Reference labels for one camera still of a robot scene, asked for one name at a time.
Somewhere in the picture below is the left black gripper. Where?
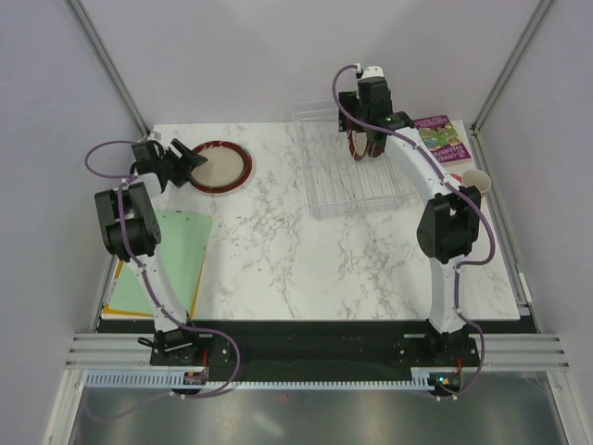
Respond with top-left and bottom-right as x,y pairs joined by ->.
156,140 -> 208,189

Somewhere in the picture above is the dark red floral plate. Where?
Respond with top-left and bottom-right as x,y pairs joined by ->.
347,129 -> 386,161

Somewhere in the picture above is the dark red rimmed plate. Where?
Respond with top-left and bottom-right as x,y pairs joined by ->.
190,140 -> 254,195

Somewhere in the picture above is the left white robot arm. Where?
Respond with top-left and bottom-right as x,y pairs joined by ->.
84,138 -> 207,364

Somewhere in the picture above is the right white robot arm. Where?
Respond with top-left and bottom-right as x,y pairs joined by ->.
332,76 -> 481,365

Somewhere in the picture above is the purple illustrated book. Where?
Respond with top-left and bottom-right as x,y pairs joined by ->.
414,115 -> 472,166

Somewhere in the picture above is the green folder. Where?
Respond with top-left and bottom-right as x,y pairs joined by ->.
102,210 -> 213,319

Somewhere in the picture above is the orange mug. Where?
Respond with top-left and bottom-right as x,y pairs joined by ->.
452,169 -> 492,197

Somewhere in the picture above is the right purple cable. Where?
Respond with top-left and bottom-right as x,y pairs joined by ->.
333,64 -> 497,402

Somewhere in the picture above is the purple cable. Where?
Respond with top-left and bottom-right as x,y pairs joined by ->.
83,138 -> 241,402
333,64 -> 497,402

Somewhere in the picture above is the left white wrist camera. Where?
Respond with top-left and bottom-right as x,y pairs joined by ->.
148,132 -> 162,142

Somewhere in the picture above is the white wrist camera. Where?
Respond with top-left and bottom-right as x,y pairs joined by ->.
148,132 -> 162,142
354,64 -> 385,84

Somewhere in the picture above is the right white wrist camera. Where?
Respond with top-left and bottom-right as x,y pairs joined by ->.
354,64 -> 385,84

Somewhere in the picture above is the clear wire dish rack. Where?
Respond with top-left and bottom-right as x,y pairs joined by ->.
291,99 -> 417,219

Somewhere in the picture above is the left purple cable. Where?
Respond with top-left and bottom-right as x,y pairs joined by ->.
83,138 -> 241,402

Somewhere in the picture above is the aluminium frame rail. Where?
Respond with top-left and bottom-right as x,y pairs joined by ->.
64,0 -> 150,136

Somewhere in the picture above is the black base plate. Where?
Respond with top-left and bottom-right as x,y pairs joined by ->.
138,321 -> 480,383

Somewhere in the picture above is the white slotted cable duct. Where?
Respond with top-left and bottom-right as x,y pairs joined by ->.
84,370 -> 461,390

